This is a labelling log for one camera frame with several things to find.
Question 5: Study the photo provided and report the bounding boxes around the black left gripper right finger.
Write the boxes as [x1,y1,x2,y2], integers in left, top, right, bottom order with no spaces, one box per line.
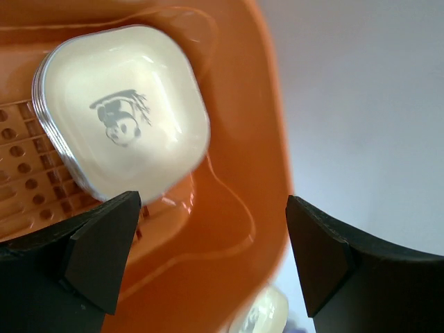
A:
[286,196,443,332]

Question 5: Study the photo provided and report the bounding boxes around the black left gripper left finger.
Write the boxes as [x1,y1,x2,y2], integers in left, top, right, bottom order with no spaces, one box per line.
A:
[1,191,142,332]

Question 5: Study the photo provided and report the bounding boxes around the cream panda plate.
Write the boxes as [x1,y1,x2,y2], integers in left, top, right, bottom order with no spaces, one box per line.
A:
[228,285,289,333]
[31,25,211,204]

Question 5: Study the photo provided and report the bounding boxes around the orange plastic bin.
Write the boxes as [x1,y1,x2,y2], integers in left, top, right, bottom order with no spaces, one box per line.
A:
[1,1,291,332]

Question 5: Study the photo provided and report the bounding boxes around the cream panda plate back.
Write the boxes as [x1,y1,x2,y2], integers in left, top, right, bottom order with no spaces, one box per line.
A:
[228,285,289,333]

